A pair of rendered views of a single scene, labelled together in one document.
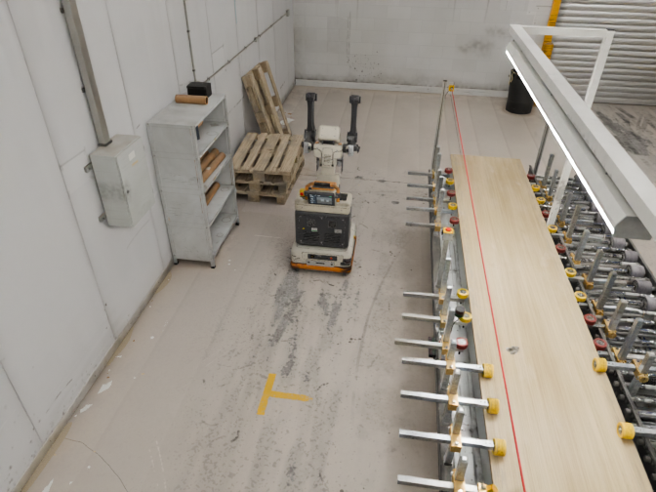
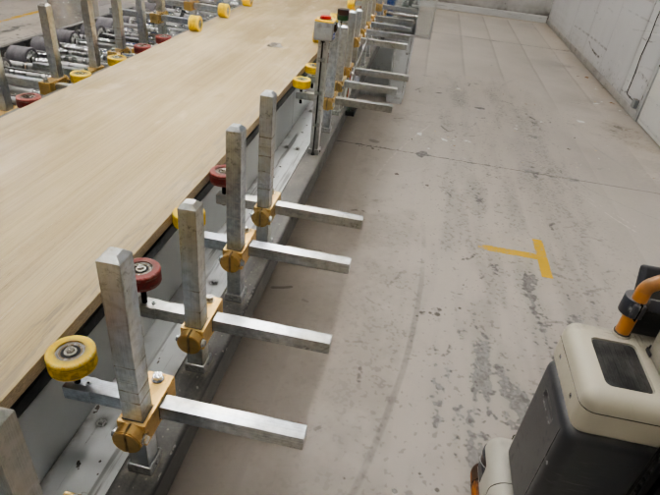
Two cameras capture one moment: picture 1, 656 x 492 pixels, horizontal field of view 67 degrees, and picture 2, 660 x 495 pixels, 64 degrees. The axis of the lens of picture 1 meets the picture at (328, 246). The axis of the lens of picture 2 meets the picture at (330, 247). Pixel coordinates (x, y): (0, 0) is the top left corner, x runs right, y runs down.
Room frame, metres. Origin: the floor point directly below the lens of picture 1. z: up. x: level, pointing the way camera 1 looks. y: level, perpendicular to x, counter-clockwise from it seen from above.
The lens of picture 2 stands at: (5.11, -0.80, 1.59)
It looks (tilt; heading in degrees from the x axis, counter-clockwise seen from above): 33 degrees down; 179
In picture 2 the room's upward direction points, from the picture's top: 7 degrees clockwise
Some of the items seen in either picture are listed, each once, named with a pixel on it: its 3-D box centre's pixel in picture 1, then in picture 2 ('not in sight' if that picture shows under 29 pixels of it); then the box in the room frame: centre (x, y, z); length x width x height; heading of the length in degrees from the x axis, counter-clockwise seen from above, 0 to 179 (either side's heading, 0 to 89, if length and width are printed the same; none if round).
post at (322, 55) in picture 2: (442, 263); (318, 99); (3.06, -0.87, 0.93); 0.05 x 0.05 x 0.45; 82
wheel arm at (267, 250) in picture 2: (430, 210); (264, 250); (4.00, -0.94, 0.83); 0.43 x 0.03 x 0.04; 82
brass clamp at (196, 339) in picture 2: not in sight; (200, 323); (4.26, -1.04, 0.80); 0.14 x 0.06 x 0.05; 172
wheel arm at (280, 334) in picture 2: (429, 199); (232, 325); (4.25, -0.97, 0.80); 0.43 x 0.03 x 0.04; 82
